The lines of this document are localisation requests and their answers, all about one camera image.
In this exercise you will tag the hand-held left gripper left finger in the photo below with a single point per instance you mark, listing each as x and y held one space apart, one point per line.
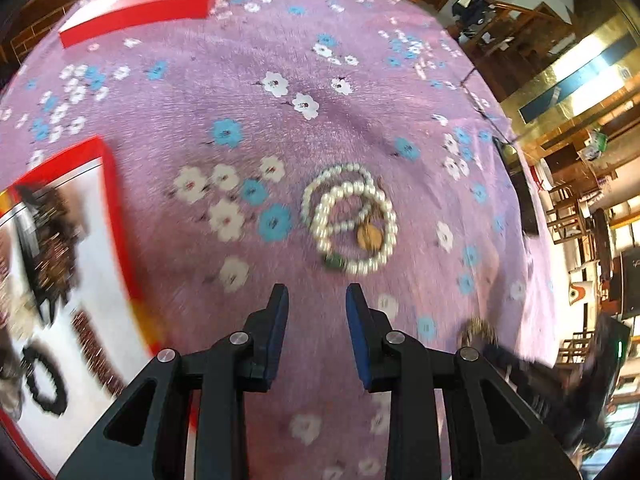
278 330

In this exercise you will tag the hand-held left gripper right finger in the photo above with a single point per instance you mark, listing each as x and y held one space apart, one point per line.
356 335

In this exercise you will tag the red jewelry box tray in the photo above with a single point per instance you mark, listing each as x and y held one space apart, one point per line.
100 260

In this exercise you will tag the red jewelry box lid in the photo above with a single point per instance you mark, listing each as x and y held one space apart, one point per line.
150 10

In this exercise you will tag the wooden chairs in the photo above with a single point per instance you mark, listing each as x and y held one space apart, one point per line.
565 210

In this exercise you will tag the black smartphone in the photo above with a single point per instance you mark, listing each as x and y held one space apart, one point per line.
522 195

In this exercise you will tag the purple floral tablecloth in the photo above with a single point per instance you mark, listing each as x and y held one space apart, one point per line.
350 110

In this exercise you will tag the grey hair accessory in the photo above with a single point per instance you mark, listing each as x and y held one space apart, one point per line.
10 375

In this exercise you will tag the thin-framed eyeglasses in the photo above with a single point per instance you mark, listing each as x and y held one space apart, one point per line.
470 76

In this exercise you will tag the wooden staircase railing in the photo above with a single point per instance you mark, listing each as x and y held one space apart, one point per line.
520 20

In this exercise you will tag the golden wall panel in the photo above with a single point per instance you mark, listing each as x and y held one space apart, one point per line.
550 85

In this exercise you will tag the dark jacket on newel post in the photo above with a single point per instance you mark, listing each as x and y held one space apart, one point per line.
472 5

